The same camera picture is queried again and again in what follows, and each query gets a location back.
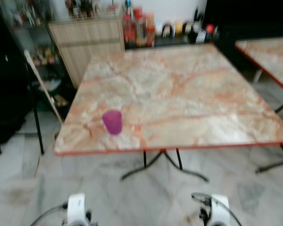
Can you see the marble-pattern folding table red edge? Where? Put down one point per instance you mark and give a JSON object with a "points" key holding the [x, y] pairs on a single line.
{"points": [[179, 94], [269, 56]]}

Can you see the purple plastic cup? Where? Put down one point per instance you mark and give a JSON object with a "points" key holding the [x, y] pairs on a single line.
{"points": [[112, 122]]}

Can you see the red-lidded jar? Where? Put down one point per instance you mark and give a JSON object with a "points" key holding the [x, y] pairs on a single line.
{"points": [[209, 32]]}

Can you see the small yellow jar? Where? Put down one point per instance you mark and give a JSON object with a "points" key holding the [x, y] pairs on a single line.
{"points": [[178, 29]]}

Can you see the orange sauce bottle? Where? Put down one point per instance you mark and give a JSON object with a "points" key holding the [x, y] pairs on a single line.
{"points": [[150, 30]]}

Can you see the black metal shelf rack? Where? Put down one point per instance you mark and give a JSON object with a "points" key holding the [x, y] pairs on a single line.
{"points": [[36, 117]]}

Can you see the large red-capped sauce bottle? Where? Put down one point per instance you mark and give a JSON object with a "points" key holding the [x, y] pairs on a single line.
{"points": [[138, 28]]}

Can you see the blue-capped dark sauce bottle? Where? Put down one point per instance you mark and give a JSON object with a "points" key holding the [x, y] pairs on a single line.
{"points": [[128, 28]]}

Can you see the light wooden cabinet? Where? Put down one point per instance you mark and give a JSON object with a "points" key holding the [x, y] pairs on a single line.
{"points": [[87, 44]]}

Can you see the pale wooden stick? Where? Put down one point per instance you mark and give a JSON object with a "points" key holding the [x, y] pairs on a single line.
{"points": [[41, 84]]}

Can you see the black furniture piece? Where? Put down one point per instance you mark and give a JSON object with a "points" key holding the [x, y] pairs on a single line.
{"points": [[7, 94]]}

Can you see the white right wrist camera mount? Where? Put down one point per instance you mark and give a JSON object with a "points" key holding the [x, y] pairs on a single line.
{"points": [[220, 211]]}

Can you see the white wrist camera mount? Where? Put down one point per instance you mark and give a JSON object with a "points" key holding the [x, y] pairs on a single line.
{"points": [[77, 207], [220, 211]]}

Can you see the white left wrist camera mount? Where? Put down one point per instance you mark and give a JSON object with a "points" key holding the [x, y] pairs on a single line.
{"points": [[77, 207]]}

